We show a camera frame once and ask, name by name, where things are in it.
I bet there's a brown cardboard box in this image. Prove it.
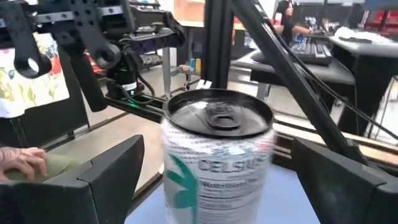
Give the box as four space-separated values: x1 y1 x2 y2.
173 0 206 22

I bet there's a black computer keyboard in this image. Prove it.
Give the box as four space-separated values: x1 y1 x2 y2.
290 40 333 66

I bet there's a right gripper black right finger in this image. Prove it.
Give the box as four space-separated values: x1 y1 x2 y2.
292 138 398 224

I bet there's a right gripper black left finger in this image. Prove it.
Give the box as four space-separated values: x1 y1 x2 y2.
0 135 146 224

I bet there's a blue-grey table mat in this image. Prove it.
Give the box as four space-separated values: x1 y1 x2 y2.
124 164 321 224

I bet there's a white floral patterned cloth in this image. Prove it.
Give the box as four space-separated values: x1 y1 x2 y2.
0 32 70 119

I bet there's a dark grey desk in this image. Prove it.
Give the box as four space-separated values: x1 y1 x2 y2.
231 49 357 86

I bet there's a person's hand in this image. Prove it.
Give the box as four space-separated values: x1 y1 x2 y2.
0 146 49 183

